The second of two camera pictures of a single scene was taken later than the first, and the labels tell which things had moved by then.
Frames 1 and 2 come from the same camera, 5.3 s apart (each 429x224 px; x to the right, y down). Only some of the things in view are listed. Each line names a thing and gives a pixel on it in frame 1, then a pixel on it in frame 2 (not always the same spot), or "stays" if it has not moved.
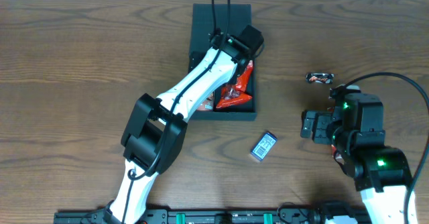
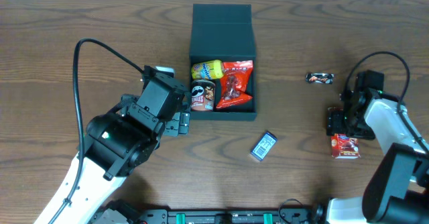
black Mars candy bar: x=319 y=78 stays
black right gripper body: x=312 y=127 → x=336 y=124
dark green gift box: x=202 y=25 stays
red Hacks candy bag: x=238 y=92 stays
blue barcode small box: x=263 y=146 stays
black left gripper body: x=251 y=54 → x=179 y=124
